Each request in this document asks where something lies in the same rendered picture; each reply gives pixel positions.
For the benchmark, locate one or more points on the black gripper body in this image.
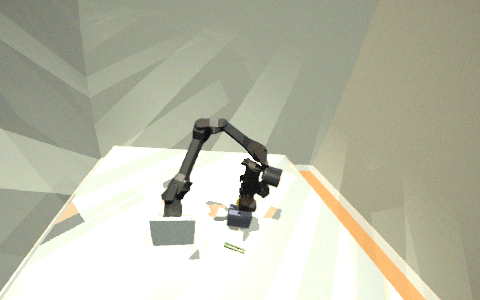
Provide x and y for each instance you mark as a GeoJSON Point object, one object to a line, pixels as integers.
{"type": "Point", "coordinates": [247, 202]}

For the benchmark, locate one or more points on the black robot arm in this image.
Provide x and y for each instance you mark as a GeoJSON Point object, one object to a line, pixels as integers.
{"type": "Point", "coordinates": [180, 184]}

